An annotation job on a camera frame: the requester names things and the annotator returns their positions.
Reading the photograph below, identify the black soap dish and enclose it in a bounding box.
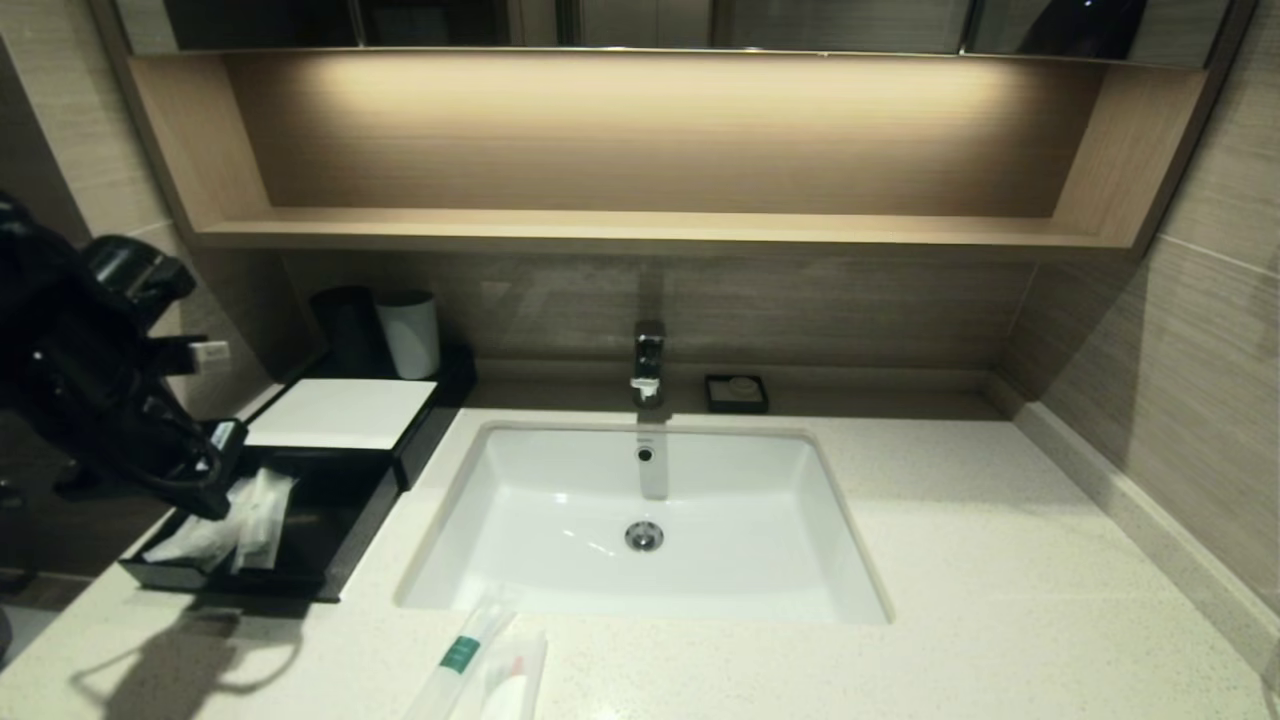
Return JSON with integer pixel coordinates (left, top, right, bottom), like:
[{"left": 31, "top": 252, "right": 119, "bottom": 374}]
[{"left": 705, "top": 374, "right": 771, "bottom": 415}]

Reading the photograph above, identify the black cup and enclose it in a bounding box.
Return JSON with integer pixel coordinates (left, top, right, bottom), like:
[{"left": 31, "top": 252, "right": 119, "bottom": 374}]
[{"left": 310, "top": 287, "right": 389, "bottom": 379}]

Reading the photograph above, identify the clear plastic packet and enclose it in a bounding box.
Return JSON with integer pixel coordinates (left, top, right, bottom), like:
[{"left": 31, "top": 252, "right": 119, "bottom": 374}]
[{"left": 143, "top": 490, "right": 246, "bottom": 574}]

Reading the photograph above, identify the toothbrush packet dark green band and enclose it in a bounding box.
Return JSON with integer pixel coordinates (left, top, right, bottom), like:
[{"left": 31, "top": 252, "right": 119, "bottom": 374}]
[{"left": 400, "top": 598, "right": 521, "bottom": 720}]

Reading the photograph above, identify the white cup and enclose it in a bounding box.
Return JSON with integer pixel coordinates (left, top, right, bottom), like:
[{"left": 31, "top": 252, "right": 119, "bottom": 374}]
[{"left": 376, "top": 291, "right": 442, "bottom": 382}]

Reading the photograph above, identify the black drawer of box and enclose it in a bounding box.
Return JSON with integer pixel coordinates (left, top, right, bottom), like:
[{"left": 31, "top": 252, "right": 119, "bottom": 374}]
[{"left": 118, "top": 450, "right": 404, "bottom": 603}]

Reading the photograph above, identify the packet with cotton swabs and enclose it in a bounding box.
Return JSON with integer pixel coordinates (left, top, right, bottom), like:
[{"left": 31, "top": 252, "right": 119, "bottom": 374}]
[{"left": 480, "top": 630, "right": 551, "bottom": 720}]

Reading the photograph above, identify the wooden wall shelf niche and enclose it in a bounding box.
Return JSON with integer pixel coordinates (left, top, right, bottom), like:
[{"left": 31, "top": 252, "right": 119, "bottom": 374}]
[{"left": 90, "top": 48, "right": 1241, "bottom": 261}]

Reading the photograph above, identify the chrome faucet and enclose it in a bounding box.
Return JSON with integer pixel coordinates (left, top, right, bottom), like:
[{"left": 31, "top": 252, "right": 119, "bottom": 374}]
[{"left": 630, "top": 320, "right": 669, "bottom": 407}]

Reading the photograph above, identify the mirror cabinet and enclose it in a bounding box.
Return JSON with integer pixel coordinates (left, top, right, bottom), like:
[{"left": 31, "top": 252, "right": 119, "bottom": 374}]
[{"left": 100, "top": 0, "right": 1256, "bottom": 69}]

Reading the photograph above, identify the white ceramic sink basin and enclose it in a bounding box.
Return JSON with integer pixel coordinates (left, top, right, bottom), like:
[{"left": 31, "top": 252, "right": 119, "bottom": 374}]
[{"left": 395, "top": 420, "right": 894, "bottom": 626}]

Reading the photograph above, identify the long clear packet green print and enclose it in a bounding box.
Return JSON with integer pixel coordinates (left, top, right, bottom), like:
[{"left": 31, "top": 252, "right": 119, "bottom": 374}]
[{"left": 232, "top": 468, "right": 299, "bottom": 574}]

